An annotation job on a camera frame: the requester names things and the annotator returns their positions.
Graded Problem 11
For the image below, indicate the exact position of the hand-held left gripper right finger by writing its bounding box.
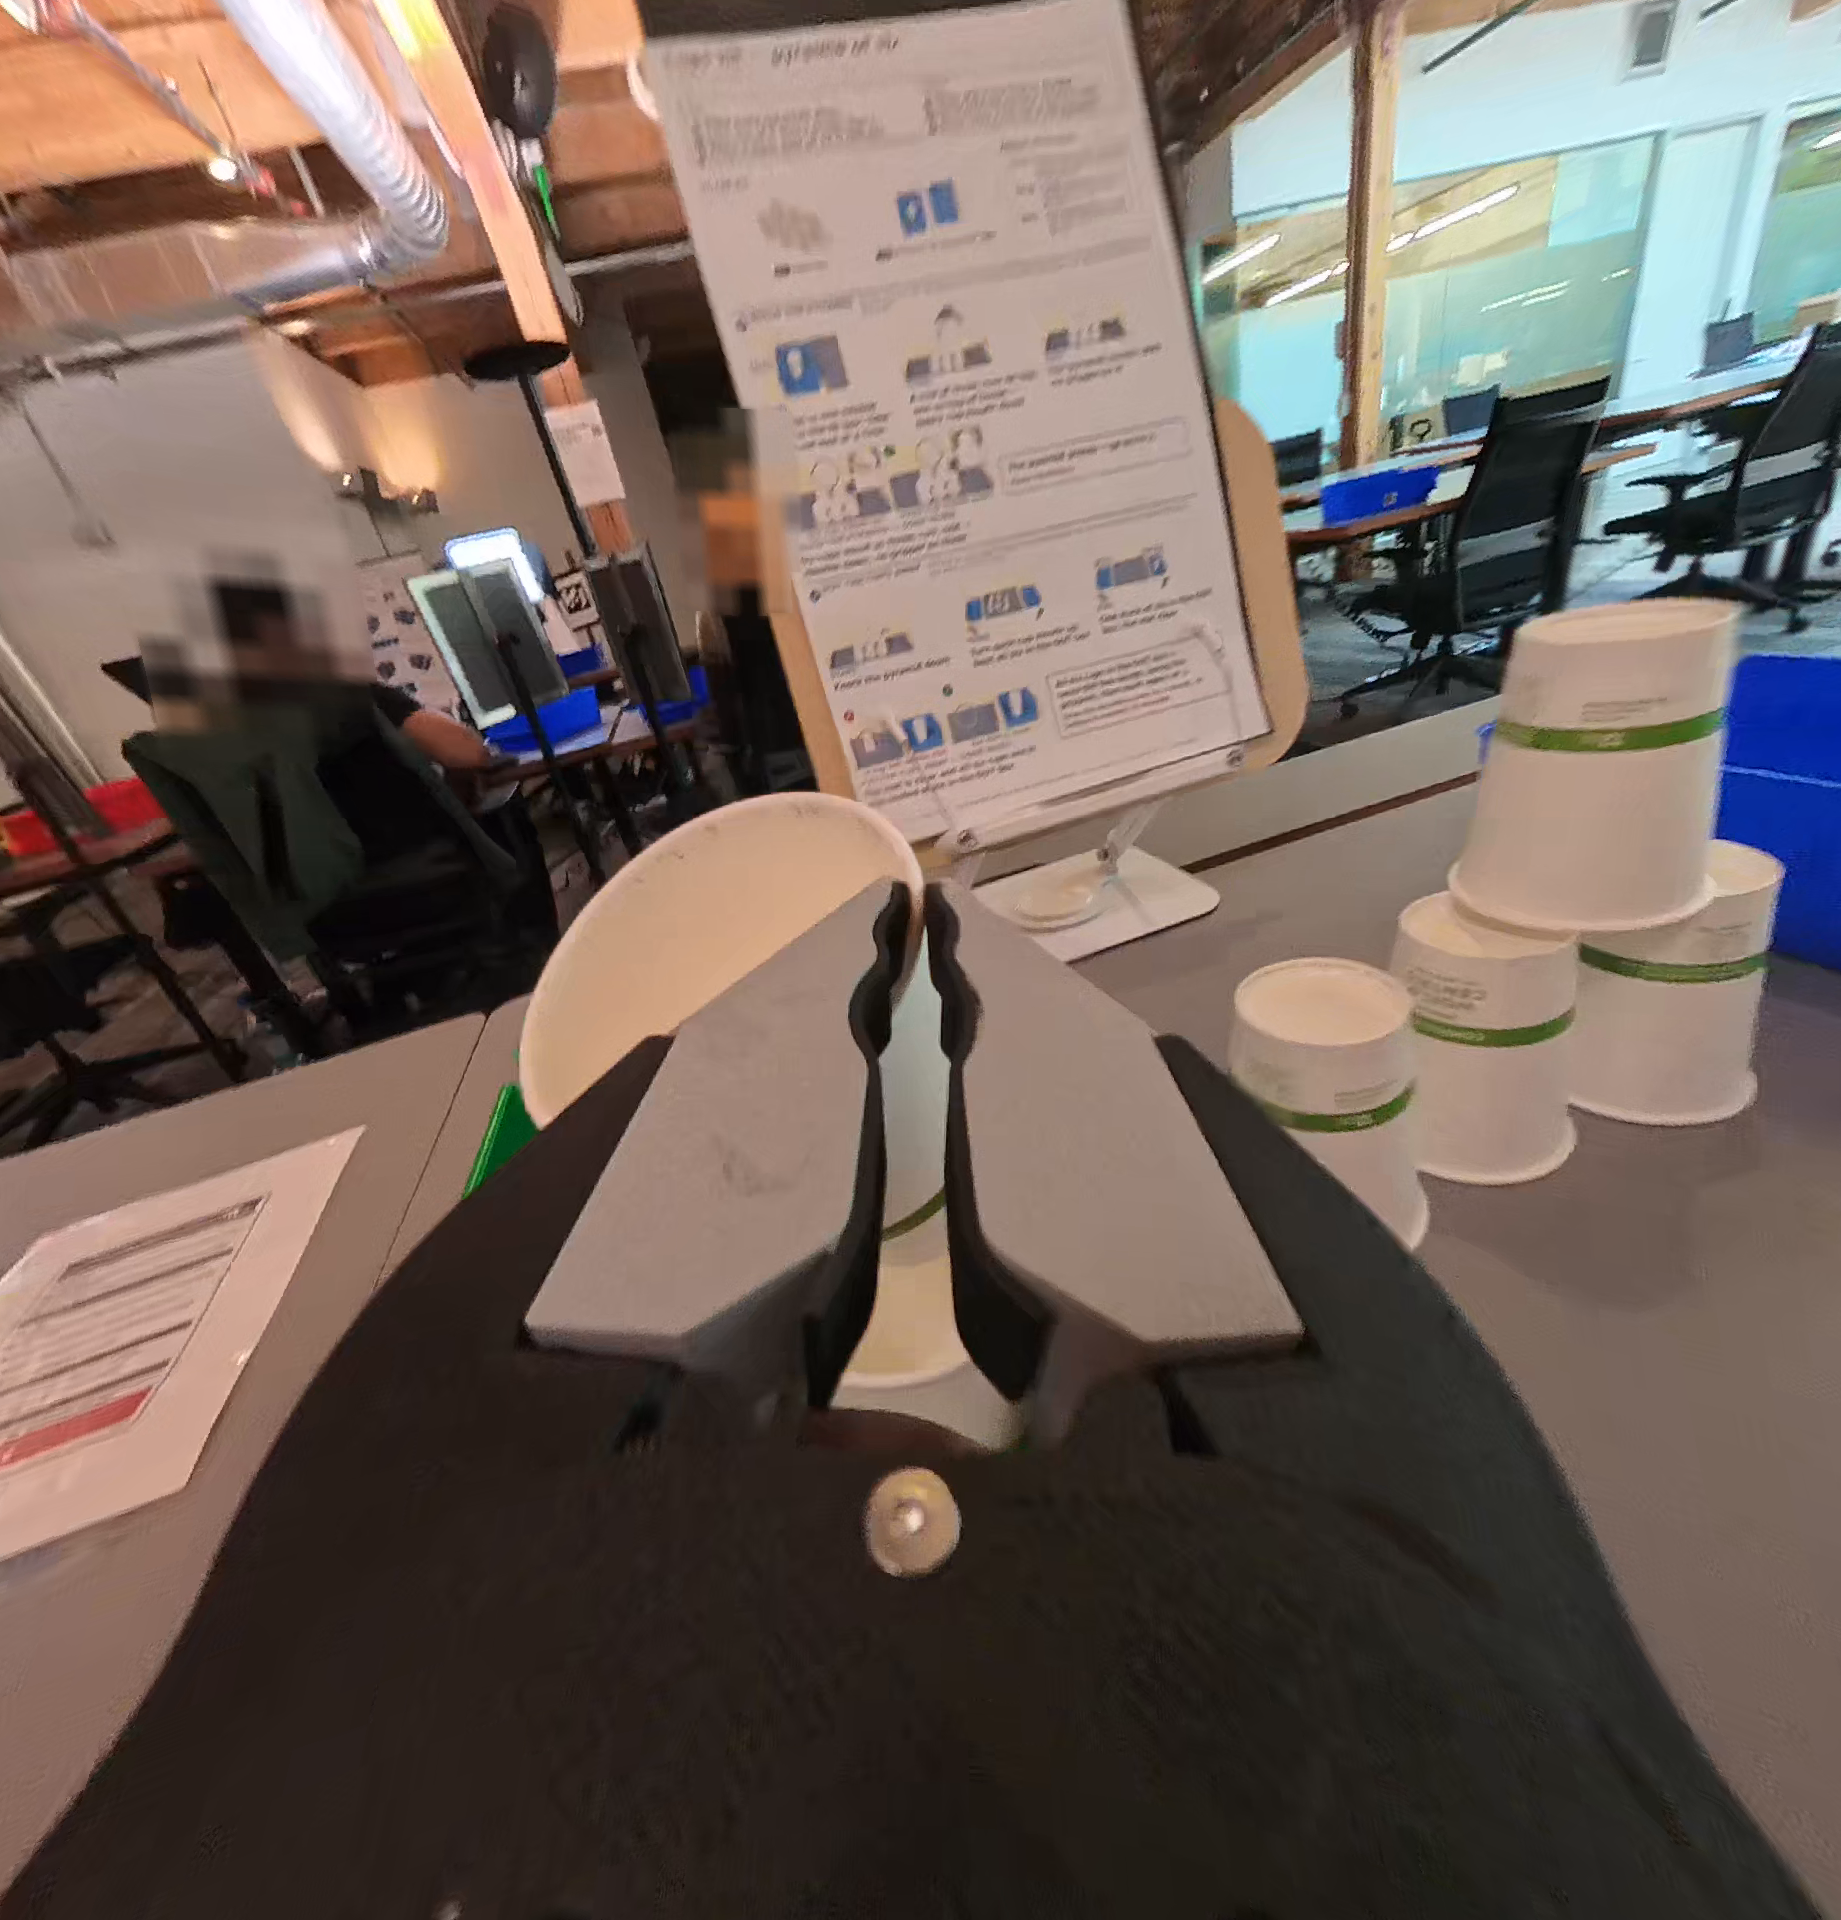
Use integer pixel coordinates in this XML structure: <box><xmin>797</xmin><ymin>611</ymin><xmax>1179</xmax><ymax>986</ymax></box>
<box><xmin>924</xmin><ymin>879</ymin><xmax>1307</xmax><ymax>1451</ymax></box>

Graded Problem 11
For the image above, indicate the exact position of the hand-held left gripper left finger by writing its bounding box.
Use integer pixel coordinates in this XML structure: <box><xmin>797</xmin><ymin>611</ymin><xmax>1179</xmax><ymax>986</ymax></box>
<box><xmin>523</xmin><ymin>879</ymin><xmax>916</xmax><ymax>1415</ymax></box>

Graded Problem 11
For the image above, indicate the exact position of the green plastic bin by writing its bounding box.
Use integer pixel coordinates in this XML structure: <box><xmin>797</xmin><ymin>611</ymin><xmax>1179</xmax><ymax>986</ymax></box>
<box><xmin>463</xmin><ymin>1082</ymin><xmax>540</xmax><ymax>1201</ymax></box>

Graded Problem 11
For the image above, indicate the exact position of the white paper cup green band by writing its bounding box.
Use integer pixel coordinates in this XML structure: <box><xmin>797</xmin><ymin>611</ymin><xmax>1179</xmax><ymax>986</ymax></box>
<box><xmin>1564</xmin><ymin>839</ymin><xmax>1787</xmax><ymax>1127</ymax></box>
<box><xmin>518</xmin><ymin>792</ymin><xmax>1030</xmax><ymax>1454</ymax></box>
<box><xmin>1448</xmin><ymin>596</ymin><xmax>1744</xmax><ymax>936</ymax></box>
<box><xmin>1385</xmin><ymin>892</ymin><xmax>1583</xmax><ymax>1187</ymax></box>
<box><xmin>1227</xmin><ymin>956</ymin><xmax>1432</xmax><ymax>1249</ymax></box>

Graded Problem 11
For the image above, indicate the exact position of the white tablet stand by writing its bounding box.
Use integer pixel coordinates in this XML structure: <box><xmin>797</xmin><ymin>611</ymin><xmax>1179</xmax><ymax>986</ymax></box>
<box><xmin>926</xmin><ymin>802</ymin><xmax>1223</xmax><ymax>965</ymax></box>

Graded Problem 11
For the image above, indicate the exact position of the blue plastic bin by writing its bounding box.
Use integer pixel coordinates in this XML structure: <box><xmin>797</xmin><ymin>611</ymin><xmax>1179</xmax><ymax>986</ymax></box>
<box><xmin>1317</xmin><ymin>461</ymin><xmax>1446</xmax><ymax>527</ymax></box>
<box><xmin>484</xmin><ymin>686</ymin><xmax>713</xmax><ymax>756</ymax></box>
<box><xmin>1715</xmin><ymin>651</ymin><xmax>1841</xmax><ymax>965</ymax></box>

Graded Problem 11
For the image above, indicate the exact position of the tablet on stand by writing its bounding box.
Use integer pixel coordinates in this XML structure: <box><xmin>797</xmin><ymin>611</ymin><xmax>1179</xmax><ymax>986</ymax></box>
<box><xmin>407</xmin><ymin>566</ymin><xmax>570</xmax><ymax>731</ymax></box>

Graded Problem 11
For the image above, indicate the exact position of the pale wooden board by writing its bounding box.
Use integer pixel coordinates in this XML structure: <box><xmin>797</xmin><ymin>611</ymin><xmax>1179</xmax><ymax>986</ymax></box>
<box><xmin>754</xmin><ymin>395</ymin><xmax>1313</xmax><ymax>797</ymax></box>

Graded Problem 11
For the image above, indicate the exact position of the laminated paper sheet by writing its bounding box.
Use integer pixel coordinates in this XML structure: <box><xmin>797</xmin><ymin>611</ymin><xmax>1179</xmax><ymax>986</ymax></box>
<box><xmin>0</xmin><ymin>1124</ymin><xmax>367</xmax><ymax>1580</ymax></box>

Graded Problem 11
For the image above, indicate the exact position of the lit computer screen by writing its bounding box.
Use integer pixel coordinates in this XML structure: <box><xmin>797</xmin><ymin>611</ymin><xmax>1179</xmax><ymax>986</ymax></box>
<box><xmin>442</xmin><ymin>527</ymin><xmax>555</xmax><ymax>601</ymax></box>

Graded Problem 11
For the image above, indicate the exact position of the black tripod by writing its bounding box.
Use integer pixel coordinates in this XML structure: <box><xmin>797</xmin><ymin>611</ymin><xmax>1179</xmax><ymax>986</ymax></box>
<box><xmin>0</xmin><ymin>584</ymin><xmax>262</xmax><ymax>1159</ymax></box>

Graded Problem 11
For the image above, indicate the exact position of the red plastic bin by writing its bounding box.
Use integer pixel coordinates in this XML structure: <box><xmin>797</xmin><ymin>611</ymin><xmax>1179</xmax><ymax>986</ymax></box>
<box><xmin>0</xmin><ymin>780</ymin><xmax>165</xmax><ymax>859</ymax></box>

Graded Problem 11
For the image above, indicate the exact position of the white paper notice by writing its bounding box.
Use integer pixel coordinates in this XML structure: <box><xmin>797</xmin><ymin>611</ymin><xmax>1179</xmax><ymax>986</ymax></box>
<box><xmin>545</xmin><ymin>395</ymin><xmax>625</xmax><ymax>506</ymax></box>

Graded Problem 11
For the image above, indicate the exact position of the printed instruction sheet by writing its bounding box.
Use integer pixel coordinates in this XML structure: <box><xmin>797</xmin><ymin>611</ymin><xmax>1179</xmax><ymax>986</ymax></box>
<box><xmin>643</xmin><ymin>0</ymin><xmax>1276</xmax><ymax>823</ymax></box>

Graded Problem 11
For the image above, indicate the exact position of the black office chair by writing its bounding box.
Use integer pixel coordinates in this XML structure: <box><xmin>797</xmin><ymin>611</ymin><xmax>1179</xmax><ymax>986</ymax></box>
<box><xmin>1603</xmin><ymin>313</ymin><xmax>1841</xmax><ymax>632</ymax></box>
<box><xmin>1341</xmin><ymin>392</ymin><xmax>1612</xmax><ymax>709</ymax></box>

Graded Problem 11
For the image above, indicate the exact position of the black floor lamp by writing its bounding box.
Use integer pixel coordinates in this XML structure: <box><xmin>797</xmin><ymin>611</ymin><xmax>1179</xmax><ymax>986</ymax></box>
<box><xmin>463</xmin><ymin>341</ymin><xmax>598</xmax><ymax>560</ymax></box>

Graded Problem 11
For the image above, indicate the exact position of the long wooden table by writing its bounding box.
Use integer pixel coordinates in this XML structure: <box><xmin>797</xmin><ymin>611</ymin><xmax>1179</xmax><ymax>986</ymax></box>
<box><xmin>1281</xmin><ymin>341</ymin><xmax>1841</xmax><ymax>557</ymax></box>

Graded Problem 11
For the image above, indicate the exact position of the black round speaker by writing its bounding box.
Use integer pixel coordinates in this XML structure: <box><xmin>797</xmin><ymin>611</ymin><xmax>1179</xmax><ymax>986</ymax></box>
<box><xmin>477</xmin><ymin>0</ymin><xmax>562</xmax><ymax>139</ymax></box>

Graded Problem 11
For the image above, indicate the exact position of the silver ventilation duct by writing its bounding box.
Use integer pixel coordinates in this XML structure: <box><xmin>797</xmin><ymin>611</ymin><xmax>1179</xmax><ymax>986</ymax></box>
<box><xmin>0</xmin><ymin>0</ymin><xmax>460</xmax><ymax>395</ymax></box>

